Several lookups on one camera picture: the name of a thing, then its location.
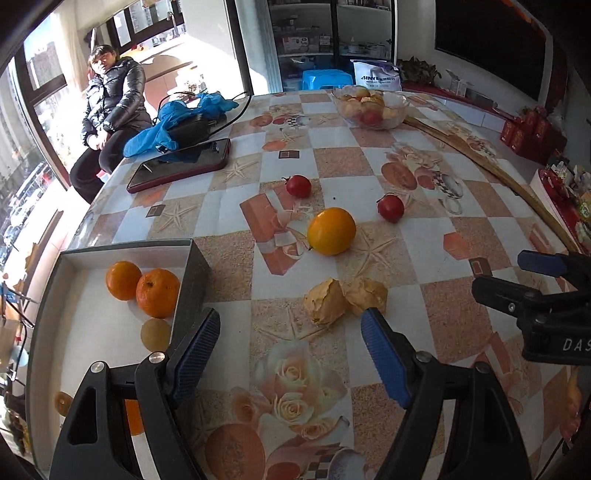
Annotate brown kiwi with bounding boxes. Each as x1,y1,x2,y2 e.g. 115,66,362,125
141,318,174,352

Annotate green potted plant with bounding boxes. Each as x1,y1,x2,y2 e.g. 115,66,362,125
397,56,441,88

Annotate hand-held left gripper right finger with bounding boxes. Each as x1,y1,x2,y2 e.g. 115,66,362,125
360,307,534,480

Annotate dark tablet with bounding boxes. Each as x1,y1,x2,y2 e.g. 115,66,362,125
127,137,232,195

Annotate large yellow-orange citrus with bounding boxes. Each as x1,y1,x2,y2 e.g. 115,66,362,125
307,207,357,256

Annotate white shallow tray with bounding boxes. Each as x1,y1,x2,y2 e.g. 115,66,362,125
25,239,214,480

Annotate dimpled orange mandarin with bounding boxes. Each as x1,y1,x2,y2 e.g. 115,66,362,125
136,269,181,319

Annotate glass-door shelf cabinet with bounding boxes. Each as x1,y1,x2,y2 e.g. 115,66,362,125
267,0,398,93

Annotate blue plastic stool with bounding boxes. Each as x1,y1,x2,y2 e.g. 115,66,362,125
301,69,354,93

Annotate checkered printed tablecloth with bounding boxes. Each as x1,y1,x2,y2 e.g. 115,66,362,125
69,90,585,480

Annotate long wooden strip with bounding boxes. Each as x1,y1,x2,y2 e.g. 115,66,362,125
404,115,580,254

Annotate small white boxes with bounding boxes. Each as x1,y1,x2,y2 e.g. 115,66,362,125
445,69,472,97

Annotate pile of mixed fruits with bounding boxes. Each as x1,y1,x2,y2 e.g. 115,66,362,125
339,85,398,126

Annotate smooth orange citrus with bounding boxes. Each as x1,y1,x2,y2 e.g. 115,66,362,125
106,261,143,302

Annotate person's right hand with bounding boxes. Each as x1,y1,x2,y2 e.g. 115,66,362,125
560,367,585,446

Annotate stack of red gift boxes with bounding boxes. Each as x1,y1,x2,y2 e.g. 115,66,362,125
501,106,568,164

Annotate cluttered red tray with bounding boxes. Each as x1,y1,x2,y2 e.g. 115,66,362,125
529,157,591,254

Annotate small red fruit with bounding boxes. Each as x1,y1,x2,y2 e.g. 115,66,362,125
376,194,406,223
283,174,312,199

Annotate glass bowl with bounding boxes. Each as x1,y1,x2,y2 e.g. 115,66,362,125
331,85,411,131

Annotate black power adapter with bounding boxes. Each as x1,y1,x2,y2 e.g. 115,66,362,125
166,115,211,151

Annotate blue plastic bag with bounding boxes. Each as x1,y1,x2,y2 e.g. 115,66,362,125
122,91,241,160

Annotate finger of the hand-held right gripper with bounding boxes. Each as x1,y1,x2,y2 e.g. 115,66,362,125
471,274,591,325
517,249,591,292

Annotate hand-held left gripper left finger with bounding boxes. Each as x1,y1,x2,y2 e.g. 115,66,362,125
48,307,222,480

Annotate dark wall panel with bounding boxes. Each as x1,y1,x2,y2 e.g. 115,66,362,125
434,0,555,103

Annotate dried yellow peel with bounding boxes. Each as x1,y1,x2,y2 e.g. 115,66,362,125
303,278,349,326
344,277,389,317

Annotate white printed sack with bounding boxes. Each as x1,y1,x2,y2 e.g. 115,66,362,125
353,60,402,88

